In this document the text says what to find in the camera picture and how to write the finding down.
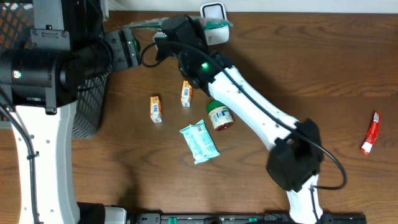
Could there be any orange small carton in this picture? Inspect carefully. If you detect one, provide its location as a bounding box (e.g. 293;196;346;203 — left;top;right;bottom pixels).
150;96;162;123
181;80;193;107

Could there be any green 3M glove package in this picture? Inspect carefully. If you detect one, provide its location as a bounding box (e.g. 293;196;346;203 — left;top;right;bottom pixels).
124;14;233;30

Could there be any mint green wipes pack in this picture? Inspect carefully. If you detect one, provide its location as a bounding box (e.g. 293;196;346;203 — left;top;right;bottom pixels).
180;120;220;164

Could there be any green lid spice jar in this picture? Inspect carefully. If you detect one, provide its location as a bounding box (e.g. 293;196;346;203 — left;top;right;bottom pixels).
206;100;234;131

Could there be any red snack stick packet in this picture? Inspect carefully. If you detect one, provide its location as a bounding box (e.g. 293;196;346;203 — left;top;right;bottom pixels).
361;111;381;155

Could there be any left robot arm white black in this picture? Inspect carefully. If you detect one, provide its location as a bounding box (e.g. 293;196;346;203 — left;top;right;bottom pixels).
1;1;140;223

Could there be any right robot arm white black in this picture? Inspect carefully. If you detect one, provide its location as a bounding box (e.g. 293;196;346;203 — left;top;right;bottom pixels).
155;15;324;223

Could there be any white barcode scanner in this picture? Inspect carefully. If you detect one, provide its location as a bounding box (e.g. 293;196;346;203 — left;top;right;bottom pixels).
200;2;231;45

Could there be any grey plastic mesh basket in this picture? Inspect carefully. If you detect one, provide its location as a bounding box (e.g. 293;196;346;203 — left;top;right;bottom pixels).
1;1;108;139

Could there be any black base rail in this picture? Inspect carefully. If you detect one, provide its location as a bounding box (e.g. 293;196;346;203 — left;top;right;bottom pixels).
129;212;367;224

